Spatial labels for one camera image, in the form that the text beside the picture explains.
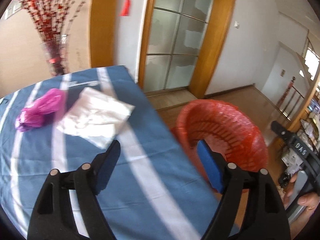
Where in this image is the blue white striped tablecloth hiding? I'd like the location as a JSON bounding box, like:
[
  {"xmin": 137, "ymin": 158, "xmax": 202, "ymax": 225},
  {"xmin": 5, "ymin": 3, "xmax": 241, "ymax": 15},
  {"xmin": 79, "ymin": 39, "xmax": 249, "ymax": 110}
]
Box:
[{"xmin": 0, "ymin": 65, "xmax": 241, "ymax": 240}]

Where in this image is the person's right hand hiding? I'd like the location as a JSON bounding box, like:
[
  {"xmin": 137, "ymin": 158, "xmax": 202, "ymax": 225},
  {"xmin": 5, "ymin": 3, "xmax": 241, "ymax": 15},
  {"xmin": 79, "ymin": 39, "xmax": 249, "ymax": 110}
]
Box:
[{"xmin": 282, "ymin": 172, "xmax": 320, "ymax": 210}]

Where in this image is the wooden door frame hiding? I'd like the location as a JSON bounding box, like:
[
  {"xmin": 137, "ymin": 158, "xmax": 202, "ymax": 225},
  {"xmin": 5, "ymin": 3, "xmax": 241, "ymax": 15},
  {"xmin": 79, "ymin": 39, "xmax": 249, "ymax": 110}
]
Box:
[{"xmin": 89, "ymin": 0, "xmax": 235, "ymax": 99}]

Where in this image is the red berry branch bouquet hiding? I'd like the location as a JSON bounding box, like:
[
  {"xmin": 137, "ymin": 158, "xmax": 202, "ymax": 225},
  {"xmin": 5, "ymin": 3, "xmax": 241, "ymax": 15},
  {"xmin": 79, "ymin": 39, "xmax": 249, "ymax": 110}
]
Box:
[{"xmin": 18, "ymin": 0, "xmax": 87, "ymax": 42}]

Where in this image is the white wall light switch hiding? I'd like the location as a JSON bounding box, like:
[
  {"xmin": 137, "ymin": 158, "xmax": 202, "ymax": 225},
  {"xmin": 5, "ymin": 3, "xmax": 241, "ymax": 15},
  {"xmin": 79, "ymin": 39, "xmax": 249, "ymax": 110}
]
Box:
[{"xmin": 234, "ymin": 21, "xmax": 240, "ymax": 29}]

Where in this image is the red bin liner bag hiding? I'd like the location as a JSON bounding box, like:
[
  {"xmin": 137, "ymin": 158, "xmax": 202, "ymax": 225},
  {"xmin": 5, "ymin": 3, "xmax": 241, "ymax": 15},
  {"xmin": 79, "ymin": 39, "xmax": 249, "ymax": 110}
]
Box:
[{"xmin": 170, "ymin": 99, "xmax": 269, "ymax": 193}]

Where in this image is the white plastic bag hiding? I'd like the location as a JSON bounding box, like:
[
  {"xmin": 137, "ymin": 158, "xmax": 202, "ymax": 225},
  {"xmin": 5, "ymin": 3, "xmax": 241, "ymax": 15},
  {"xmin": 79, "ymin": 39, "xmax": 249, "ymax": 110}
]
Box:
[{"xmin": 57, "ymin": 87, "xmax": 135, "ymax": 149}]

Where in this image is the white double wall switch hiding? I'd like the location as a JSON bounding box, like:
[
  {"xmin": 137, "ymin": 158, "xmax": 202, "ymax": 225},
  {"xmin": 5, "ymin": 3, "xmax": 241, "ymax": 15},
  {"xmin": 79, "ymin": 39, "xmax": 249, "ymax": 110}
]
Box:
[{"xmin": 2, "ymin": 0, "xmax": 22, "ymax": 20}]

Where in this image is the magenta plastic bag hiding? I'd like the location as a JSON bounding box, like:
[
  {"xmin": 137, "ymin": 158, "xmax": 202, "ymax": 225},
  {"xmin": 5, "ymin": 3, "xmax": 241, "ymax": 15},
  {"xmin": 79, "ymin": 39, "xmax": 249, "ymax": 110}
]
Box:
[{"xmin": 15, "ymin": 88, "xmax": 66, "ymax": 132}]

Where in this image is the glass floor vase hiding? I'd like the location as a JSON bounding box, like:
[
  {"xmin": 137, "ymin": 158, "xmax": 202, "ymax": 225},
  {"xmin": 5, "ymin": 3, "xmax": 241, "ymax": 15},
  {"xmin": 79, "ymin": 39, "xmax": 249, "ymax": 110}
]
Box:
[{"xmin": 42, "ymin": 34, "xmax": 69, "ymax": 76}]

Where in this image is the wooden stair railing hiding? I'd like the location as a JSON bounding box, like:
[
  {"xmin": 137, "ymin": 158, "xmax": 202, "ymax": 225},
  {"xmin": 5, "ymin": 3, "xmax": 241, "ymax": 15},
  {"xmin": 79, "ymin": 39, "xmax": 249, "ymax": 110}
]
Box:
[{"xmin": 276, "ymin": 76, "xmax": 304, "ymax": 121}]

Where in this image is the red laundry basket trash bin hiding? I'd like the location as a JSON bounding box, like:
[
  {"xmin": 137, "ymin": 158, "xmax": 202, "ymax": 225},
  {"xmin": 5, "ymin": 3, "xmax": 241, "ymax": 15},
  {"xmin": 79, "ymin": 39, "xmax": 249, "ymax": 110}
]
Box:
[{"xmin": 175, "ymin": 99, "xmax": 269, "ymax": 193}]

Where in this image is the frosted glass sliding door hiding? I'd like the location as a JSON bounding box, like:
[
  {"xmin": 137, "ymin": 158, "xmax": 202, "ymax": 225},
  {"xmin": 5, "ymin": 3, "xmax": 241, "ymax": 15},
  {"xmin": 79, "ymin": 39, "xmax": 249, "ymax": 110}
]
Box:
[{"xmin": 143, "ymin": 0, "xmax": 214, "ymax": 93}]

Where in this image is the wooden display shelf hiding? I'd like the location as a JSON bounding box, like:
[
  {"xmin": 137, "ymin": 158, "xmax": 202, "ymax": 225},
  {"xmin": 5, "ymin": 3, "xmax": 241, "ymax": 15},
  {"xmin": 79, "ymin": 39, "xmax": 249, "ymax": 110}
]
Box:
[{"xmin": 281, "ymin": 54, "xmax": 319, "ymax": 171}]

